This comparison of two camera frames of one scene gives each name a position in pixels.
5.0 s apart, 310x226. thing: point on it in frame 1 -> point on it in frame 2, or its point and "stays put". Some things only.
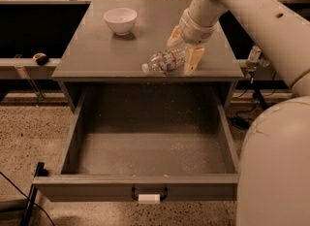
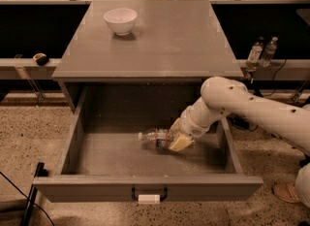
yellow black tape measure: (41, 58) stays put
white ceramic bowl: (120, 19) stays put
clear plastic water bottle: (167, 59) -> (160, 137)
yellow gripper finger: (193, 59) -> (181, 143)
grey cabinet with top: (94, 54) stays put
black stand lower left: (41, 171) stays put
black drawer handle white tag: (149, 198) stays put
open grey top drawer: (145, 144) stays put
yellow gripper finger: (175, 37) -> (175, 126)
